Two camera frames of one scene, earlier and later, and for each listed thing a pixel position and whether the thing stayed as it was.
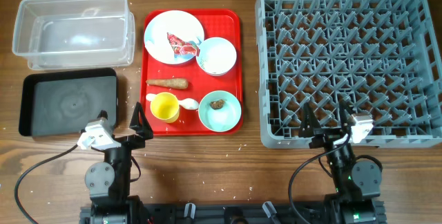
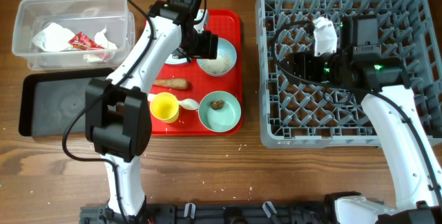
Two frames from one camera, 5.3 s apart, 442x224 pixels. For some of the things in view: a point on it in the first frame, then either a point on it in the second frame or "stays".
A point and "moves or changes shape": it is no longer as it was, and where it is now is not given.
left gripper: (142, 130) -> (208, 48)
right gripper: (327, 136) -> (307, 59)
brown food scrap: (217, 104) stays
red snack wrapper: (184, 50) moves or changes shape
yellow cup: (165, 106) stays
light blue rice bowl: (217, 56) stays
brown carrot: (176, 83) stays
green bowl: (219, 110) stays
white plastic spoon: (189, 103) stays
